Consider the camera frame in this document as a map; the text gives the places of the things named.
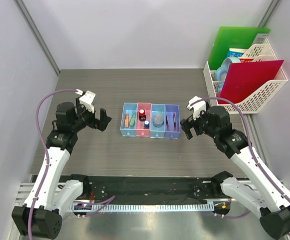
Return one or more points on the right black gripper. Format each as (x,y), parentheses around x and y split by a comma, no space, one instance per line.
(187,124)

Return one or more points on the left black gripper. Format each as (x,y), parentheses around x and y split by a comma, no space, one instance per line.
(81,107)

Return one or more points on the purple drawer box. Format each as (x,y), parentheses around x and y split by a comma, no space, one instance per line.
(172,134)

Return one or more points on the orange utility knife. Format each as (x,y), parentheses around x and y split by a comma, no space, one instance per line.
(126,120)

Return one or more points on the light blue drawer box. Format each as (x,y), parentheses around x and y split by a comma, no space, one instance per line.
(130,108)

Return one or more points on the green correction tape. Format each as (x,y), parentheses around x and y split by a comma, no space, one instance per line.
(132,120)

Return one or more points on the clear paper clip jar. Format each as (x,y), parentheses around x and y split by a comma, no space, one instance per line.
(158,120)

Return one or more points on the red ink bottle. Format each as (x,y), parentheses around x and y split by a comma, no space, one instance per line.
(141,115)

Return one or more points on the pink drawer box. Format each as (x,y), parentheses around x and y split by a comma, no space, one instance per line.
(139,128)

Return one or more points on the dark red pen refill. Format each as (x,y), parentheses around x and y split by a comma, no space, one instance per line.
(168,121)

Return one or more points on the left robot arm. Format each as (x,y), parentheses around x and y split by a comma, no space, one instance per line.
(42,213)

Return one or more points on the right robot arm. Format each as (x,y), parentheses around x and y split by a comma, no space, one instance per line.
(270,202)

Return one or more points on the magenta folder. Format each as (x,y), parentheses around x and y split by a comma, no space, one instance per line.
(245,78)

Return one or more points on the white file organizer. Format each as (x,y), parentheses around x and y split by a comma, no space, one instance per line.
(257,100)

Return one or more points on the blue tape roll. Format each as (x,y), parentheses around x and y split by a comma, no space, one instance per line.
(221,73)

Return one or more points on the red white book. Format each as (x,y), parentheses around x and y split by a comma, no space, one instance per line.
(246,60)

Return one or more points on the blue white book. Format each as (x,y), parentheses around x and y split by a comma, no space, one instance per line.
(236,52)

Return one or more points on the green folder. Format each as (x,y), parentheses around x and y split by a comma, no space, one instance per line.
(232,37)

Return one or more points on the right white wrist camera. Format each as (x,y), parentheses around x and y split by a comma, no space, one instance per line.
(196,104)

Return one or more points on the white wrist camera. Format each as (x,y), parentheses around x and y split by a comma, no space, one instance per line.
(196,104)
(86,99)

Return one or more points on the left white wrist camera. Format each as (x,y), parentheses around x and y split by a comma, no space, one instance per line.
(86,99)

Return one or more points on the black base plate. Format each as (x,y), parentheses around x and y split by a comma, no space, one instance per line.
(136,190)

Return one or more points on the slotted cable duct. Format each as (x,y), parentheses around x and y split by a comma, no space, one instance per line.
(116,208)

